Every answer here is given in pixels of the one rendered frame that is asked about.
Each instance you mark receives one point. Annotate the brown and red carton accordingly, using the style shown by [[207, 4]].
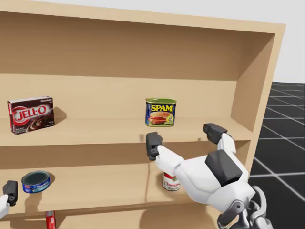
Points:
[[31, 115]]

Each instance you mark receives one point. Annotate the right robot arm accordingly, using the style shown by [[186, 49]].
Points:
[[252, 214]]

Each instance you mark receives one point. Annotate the blue flat can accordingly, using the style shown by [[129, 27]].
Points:
[[35, 182]]

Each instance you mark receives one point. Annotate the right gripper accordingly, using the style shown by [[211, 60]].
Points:
[[202, 181]]

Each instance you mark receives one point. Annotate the green and blue rectangular can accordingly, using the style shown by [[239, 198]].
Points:
[[160, 112]]

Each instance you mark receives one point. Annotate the red and white can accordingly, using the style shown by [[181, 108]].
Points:
[[170, 184]]

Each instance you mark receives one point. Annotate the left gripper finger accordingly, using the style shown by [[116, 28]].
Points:
[[10, 190]]

